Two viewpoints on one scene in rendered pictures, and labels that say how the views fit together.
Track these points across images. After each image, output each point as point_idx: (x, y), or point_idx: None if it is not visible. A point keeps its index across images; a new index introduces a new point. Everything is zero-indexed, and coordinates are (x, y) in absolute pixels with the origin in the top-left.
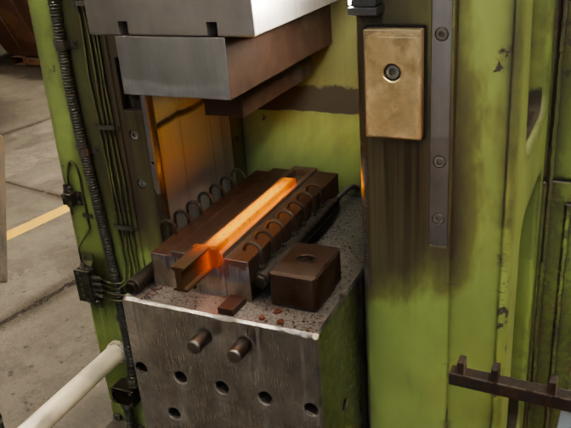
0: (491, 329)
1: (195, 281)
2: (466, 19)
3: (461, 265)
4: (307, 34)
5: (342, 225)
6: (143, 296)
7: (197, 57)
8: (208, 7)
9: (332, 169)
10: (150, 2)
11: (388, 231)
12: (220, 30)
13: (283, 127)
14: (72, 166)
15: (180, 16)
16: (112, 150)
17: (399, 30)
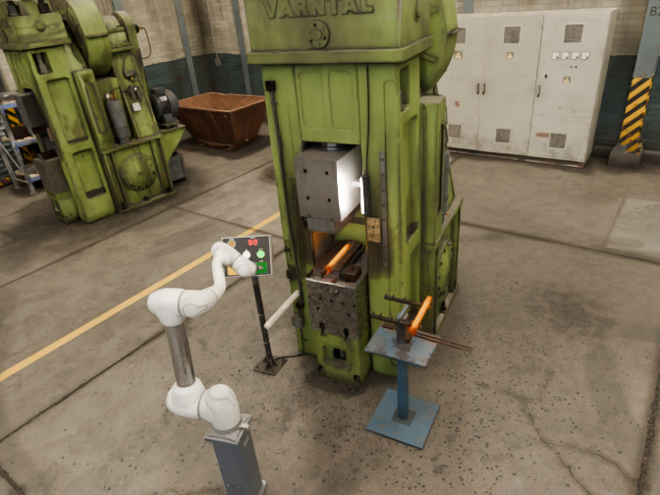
0: (399, 287)
1: (325, 275)
2: (389, 217)
3: (391, 271)
4: (353, 209)
5: (362, 257)
6: (310, 278)
7: (327, 224)
8: (330, 214)
9: (360, 240)
10: (316, 211)
11: (373, 262)
12: (333, 219)
13: (346, 227)
14: (287, 241)
15: (323, 215)
16: (300, 238)
17: (374, 218)
